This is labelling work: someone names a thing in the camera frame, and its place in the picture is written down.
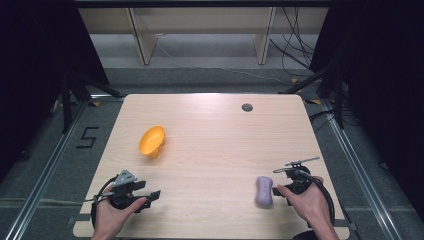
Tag person's left hand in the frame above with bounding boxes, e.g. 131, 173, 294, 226
93, 196, 148, 237

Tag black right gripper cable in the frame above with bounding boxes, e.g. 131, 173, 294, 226
298, 169, 336, 226

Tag aluminium floor rail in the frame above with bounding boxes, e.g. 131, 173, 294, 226
3, 94, 125, 240
301, 98, 406, 240

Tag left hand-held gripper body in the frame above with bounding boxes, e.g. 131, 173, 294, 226
99, 168, 148, 211

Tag black curtain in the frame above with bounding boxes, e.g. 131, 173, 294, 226
0, 0, 110, 183
309, 0, 424, 214

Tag grey floor cable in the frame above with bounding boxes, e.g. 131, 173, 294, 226
0, 197, 95, 206

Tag black metal stand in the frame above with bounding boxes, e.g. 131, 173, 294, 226
278, 54, 348, 130
59, 68, 124, 135

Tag black hanging cable bundle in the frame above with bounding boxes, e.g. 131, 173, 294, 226
269, 6, 317, 78

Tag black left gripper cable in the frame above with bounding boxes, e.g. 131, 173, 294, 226
90, 174, 120, 231

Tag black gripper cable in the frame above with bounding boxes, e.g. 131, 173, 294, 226
90, 174, 120, 231
298, 169, 336, 226

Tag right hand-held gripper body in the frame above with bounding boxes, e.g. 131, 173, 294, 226
273, 156, 321, 196

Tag person's right hand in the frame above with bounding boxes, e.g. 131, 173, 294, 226
276, 177, 335, 230

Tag orange perforated soap dish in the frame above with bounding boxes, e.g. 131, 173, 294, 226
138, 125, 167, 160

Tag purple soap bar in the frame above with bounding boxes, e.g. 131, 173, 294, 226
254, 175, 275, 209

